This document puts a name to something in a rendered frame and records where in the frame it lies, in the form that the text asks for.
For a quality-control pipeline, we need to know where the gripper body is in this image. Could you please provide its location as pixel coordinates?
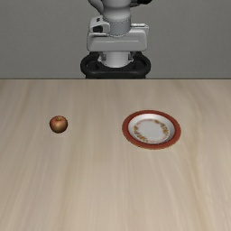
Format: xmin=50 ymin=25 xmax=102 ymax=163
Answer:
xmin=87 ymin=23 xmax=150 ymax=52

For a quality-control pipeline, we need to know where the red-rimmed white plate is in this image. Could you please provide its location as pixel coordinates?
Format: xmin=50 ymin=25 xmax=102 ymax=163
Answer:
xmin=121 ymin=109 xmax=182 ymax=151

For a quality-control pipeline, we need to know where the red apple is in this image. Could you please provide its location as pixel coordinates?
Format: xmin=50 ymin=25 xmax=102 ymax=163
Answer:
xmin=49 ymin=115 xmax=69 ymax=134

